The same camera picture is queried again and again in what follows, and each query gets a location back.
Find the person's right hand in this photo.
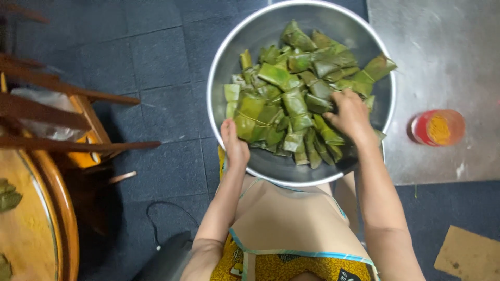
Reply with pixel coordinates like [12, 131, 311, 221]
[322, 89, 378, 148]

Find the person's left hand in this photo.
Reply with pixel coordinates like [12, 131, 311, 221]
[220, 117, 251, 169]

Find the green leaf parcel bundle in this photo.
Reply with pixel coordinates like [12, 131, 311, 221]
[234, 93, 286, 144]

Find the pile of green leaf parcels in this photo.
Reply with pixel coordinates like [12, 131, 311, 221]
[223, 20, 398, 169]

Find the red plastic tub of bands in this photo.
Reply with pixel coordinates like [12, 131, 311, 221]
[410, 109, 466, 147]

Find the yellow patterned apron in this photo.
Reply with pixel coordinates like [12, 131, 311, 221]
[209, 145, 381, 281]

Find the stainless steel work table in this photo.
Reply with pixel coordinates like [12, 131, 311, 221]
[366, 0, 500, 186]

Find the large round metal bowl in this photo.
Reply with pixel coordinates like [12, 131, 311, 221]
[206, 0, 397, 187]

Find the black appliance base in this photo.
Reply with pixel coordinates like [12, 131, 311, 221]
[131, 230, 195, 281]

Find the brown cardboard piece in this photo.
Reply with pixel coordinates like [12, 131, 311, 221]
[434, 225, 500, 281]

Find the dark wooden chair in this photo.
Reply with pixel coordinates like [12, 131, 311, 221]
[0, 2, 162, 186]

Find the clear plastic bag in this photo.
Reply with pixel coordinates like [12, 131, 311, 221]
[10, 87, 88, 142]

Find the round wooden table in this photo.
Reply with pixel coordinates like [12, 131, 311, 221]
[0, 129, 80, 281]

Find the green leaf scrap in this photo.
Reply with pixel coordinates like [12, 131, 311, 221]
[0, 254, 13, 281]
[0, 178, 23, 213]

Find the black cable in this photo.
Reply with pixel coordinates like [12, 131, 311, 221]
[146, 201, 201, 251]

